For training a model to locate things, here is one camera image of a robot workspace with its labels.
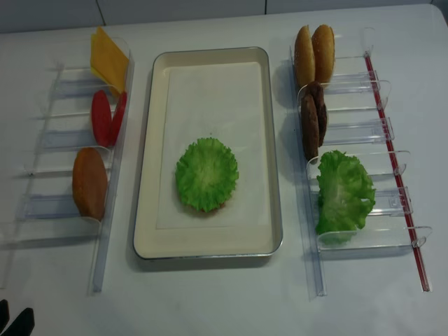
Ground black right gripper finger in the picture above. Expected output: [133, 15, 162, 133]
[6, 307, 35, 336]

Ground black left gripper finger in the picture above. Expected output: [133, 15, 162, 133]
[0, 300, 9, 334]

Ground red tomato slice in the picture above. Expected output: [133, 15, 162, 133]
[108, 92, 127, 146]
[90, 90, 112, 147]

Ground bun bottom under lettuce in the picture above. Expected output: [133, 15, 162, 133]
[191, 202, 226, 214]

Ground green lettuce leaf on tray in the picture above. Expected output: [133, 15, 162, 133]
[174, 137, 239, 210]

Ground yellow cheese slices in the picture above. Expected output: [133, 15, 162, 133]
[90, 27, 129, 97]

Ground green lettuce leaf in rack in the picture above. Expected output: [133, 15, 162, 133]
[316, 150, 376, 235]

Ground front brown meat patty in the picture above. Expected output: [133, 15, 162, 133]
[301, 94, 319, 160]

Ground brown meat patty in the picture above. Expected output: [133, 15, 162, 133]
[304, 80, 328, 146]
[301, 94, 319, 160]

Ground rear brown meat patty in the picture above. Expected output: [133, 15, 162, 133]
[304, 80, 328, 146]

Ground left clear acrylic rack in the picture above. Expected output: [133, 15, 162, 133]
[1, 38, 125, 292]

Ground clear acrylic rack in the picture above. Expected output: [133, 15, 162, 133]
[1, 38, 125, 292]
[287, 26, 432, 296]

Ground cream rectangular metal tray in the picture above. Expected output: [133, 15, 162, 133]
[133, 47, 283, 260]

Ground brown bun half left rack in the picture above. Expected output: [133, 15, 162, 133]
[72, 147, 108, 221]

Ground white paper tray liner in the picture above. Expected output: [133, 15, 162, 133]
[157, 62, 271, 229]

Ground front sesame bun half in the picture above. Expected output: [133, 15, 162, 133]
[294, 25, 316, 89]

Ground sesame bun half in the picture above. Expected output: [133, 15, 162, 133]
[294, 25, 316, 89]
[311, 24, 335, 83]

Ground right clear acrylic rack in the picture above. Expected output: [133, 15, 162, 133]
[287, 26, 432, 296]

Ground rear sesame bun half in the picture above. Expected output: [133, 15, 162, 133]
[311, 24, 335, 83]

